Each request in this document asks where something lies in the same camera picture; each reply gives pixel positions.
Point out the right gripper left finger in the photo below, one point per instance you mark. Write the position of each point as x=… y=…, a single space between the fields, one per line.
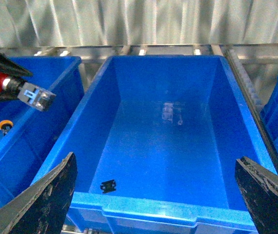
x=42 y=208

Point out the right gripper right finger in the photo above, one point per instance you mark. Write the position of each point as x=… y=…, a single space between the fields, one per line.
x=259 y=189

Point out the red mushroom push button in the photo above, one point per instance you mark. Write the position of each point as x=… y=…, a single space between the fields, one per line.
x=34 y=96

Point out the orange-yellow button with block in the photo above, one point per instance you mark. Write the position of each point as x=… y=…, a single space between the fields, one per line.
x=6 y=126

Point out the left large blue bin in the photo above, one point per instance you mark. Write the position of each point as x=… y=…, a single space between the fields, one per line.
x=27 y=144

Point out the small black clip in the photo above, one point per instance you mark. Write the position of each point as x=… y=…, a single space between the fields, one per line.
x=108 y=186

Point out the middle large blue bin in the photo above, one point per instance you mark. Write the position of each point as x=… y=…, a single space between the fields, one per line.
x=168 y=130

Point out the roller track far right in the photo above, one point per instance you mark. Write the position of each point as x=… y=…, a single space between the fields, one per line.
x=246 y=81

